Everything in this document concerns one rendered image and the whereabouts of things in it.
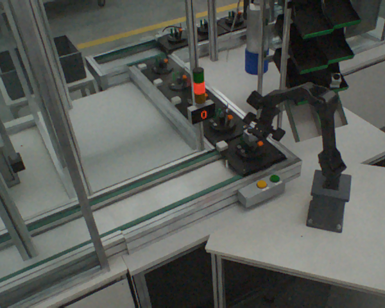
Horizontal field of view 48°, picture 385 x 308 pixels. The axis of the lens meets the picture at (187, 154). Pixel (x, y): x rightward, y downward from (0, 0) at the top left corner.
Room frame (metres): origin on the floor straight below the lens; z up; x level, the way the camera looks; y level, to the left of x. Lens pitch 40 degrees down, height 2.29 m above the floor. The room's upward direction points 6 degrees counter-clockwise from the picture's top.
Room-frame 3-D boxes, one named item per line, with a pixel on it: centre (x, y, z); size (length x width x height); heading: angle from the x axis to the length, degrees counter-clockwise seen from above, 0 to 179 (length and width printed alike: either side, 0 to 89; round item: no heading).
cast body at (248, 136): (1.59, -0.30, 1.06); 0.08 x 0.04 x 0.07; 25
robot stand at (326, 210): (1.22, -0.57, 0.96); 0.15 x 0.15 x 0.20; 67
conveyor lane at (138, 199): (1.48, -0.02, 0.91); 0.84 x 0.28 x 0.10; 114
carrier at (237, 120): (1.82, -0.20, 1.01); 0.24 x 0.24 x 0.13; 24
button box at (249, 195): (1.35, -0.31, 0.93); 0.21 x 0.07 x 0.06; 114
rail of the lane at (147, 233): (1.33, -0.11, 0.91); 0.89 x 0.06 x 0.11; 114
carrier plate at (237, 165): (1.58, -0.30, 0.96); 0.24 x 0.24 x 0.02; 24
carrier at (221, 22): (3.12, -0.45, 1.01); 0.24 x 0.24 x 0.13; 24
